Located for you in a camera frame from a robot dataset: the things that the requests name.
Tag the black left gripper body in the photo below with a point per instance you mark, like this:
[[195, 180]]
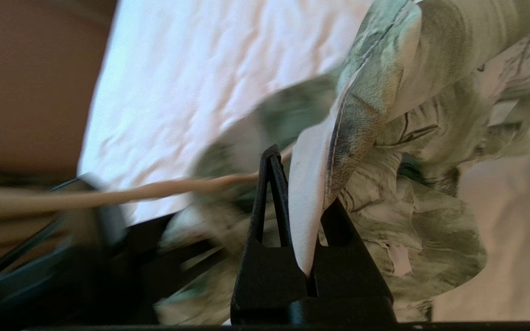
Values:
[[154, 266]]

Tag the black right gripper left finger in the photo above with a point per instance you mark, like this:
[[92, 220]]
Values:
[[265, 276]]

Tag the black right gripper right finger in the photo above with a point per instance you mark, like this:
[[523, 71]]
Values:
[[352, 276]]

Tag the green floral print shirt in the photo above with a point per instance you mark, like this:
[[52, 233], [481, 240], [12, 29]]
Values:
[[430, 92]]

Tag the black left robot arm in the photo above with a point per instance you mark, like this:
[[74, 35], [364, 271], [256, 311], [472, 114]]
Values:
[[39, 289]]

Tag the white sheeted bed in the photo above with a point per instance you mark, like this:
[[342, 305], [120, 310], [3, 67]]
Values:
[[177, 92]]

